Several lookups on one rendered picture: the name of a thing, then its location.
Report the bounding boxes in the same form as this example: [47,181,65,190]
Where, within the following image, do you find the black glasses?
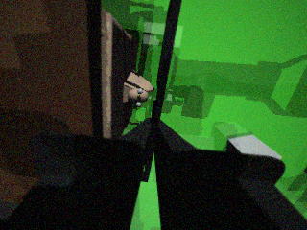
[141,0,182,182]

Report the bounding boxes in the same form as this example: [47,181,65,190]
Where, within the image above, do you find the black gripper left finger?
[29,118,153,230]

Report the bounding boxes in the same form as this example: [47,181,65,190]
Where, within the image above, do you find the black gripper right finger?
[153,120,286,230]

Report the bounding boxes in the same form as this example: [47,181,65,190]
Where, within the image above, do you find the white thin panel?
[0,201,20,220]

